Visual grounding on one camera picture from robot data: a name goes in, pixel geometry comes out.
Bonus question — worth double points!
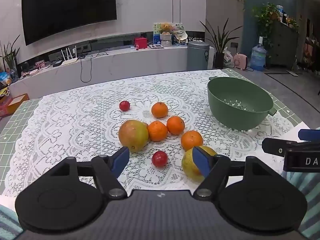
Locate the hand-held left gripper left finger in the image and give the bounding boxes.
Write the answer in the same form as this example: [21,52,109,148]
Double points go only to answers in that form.
[49,146,130,199]

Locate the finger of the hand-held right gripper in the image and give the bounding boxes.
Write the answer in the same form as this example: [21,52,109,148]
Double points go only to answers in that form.
[298,129,320,141]
[262,137,298,156]

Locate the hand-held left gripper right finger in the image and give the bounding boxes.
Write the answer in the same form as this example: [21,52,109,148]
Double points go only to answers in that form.
[192,146,272,198]

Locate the yellow-green mango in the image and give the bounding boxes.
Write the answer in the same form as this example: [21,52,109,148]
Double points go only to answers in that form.
[181,145,218,182]

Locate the orange mandarin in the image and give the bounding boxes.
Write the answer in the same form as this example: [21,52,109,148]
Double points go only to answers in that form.
[151,102,169,119]
[147,121,168,142]
[166,116,185,135]
[180,130,203,152]

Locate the large red-green mango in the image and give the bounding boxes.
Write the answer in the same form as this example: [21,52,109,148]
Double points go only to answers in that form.
[118,120,149,153]

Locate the green colander bowl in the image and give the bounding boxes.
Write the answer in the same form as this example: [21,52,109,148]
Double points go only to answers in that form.
[207,76,278,131]

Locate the person's right forearm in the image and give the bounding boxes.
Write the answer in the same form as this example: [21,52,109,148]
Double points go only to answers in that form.
[282,169,320,233]

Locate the person's left forearm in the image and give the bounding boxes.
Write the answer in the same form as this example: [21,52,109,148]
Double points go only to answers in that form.
[0,203,23,240]

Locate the white lace tablecloth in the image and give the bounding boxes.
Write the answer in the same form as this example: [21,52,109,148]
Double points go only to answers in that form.
[2,69,295,198]

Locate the cluttered shelf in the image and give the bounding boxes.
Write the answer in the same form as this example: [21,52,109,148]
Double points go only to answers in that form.
[302,17,320,73]

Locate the blue water jug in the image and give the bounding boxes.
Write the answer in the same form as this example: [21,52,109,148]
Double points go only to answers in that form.
[250,43,267,71]

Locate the pink heater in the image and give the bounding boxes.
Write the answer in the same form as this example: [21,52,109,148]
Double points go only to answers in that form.
[233,53,248,70]

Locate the grey-green drawer cabinet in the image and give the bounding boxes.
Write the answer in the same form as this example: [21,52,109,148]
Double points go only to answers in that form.
[268,20,299,67]

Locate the white marble television console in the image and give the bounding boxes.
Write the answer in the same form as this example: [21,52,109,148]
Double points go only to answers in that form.
[7,45,215,100]

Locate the white plastic bag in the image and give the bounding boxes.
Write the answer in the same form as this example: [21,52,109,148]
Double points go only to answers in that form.
[222,47,235,68]

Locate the grey trash bin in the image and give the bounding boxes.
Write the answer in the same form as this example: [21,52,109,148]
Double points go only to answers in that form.
[187,41,210,71]

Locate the white router with antennas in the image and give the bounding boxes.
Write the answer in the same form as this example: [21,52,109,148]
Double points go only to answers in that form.
[59,45,78,66]

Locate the long-leaved potted plant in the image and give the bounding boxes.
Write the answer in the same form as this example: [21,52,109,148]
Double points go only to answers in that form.
[199,18,241,69]

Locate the red box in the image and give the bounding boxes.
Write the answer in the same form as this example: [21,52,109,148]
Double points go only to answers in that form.
[134,37,148,49]

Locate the group of bottles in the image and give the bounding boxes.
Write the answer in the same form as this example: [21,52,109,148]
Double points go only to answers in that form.
[276,4,299,28]

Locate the orange cardboard box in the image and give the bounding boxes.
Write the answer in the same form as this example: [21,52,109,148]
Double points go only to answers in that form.
[0,94,30,117]

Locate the trailing green plant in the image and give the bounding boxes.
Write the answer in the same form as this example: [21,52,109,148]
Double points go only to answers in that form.
[252,3,281,46]

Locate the colourful picture board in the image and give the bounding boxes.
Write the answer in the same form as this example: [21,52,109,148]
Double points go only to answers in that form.
[153,22,186,46]

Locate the blue snack packet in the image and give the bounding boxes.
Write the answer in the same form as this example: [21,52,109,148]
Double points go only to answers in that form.
[0,71,13,86]

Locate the leafy plant in glass vase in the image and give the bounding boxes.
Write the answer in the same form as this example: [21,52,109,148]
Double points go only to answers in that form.
[0,34,21,77]

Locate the black cable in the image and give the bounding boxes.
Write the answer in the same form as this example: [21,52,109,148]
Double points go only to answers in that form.
[79,52,109,83]

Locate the black wall television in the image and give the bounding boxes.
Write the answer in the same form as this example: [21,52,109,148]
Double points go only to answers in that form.
[21,0,118,46]

